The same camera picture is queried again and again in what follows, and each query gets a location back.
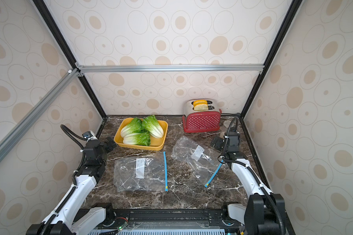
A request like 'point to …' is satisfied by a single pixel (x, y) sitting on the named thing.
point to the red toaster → (201, 115)
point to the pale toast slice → (201, 107)
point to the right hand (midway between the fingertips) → (225, 140)
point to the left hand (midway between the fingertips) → (106, 137)
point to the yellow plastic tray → (156, 143)
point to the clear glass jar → (227, 124)
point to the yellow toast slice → (196, 102)
